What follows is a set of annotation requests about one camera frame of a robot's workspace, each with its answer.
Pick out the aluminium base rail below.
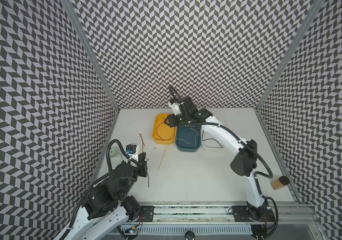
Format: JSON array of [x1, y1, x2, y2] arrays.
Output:
[[139, 202, 326, 240]]

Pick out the brown jar black lid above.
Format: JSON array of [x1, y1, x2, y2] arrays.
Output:
[[270, 176, 290, 190]]

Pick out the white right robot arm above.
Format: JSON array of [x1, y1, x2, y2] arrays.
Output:
[[164, 86, 279, 240]]

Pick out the white plastic bin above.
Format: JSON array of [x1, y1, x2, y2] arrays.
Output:
[[201, 130, 225, 150]]

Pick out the aluminium corner post right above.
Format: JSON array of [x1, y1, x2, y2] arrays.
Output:
[[255, 0, 325, 112]]

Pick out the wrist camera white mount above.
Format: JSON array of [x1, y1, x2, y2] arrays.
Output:
[[168, 102, 182, 115], [126, 144, 139, 162]]

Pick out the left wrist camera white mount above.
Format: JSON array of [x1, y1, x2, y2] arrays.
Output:
[[126, 144, 139, 162]]

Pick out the teal plastic bin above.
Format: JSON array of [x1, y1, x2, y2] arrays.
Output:
[[175, 126, 201, 153]]

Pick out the clear jar white lid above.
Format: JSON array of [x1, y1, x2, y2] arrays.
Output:
[[110, 148, 123, 165]]

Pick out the aluminium corner post left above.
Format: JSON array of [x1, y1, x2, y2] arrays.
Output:
[[60, 0, 120, 113]]

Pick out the yellow plastic bin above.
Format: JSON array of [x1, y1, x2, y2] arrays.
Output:
[[152, 113, 176, 145]]

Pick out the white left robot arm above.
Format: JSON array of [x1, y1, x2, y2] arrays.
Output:
[[56, 139, 148, 240]]

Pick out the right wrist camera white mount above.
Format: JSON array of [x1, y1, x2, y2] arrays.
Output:
[[168, 102, 182, 115]]

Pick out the black cable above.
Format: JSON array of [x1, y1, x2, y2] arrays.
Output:
[[201, 131, 224, 149]]

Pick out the aluminium corner post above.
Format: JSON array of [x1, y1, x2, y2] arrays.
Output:
[[255, 0, 325, 112], [60, 0, 120, 113]]

